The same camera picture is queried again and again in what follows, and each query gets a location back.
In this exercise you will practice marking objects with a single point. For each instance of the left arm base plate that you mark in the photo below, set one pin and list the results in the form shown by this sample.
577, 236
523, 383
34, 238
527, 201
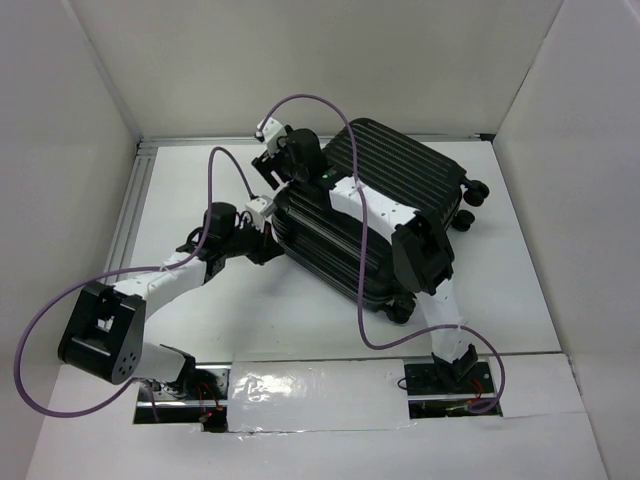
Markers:
203, 403

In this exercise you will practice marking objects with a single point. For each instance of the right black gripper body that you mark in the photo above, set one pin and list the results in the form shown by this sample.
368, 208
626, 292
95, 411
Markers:
267, 166

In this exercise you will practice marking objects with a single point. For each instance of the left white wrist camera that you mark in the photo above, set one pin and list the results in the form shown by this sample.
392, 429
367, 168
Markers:
260, 210

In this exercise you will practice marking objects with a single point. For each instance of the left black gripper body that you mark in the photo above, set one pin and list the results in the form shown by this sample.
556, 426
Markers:
248, 241

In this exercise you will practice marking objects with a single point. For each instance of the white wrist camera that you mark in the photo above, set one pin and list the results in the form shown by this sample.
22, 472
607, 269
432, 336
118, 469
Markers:
260, 210
268, 132

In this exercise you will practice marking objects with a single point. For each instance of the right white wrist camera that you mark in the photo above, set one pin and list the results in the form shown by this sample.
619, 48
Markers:
268, 132

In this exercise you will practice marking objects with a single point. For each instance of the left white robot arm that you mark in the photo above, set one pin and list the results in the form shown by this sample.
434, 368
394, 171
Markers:
123, 308

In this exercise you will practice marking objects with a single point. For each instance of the black hard-shell suitcase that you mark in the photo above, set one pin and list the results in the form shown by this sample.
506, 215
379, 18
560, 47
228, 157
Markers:
370, 215

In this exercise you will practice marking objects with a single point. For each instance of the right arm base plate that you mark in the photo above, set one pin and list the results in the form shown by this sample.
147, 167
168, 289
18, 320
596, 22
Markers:
428, 397

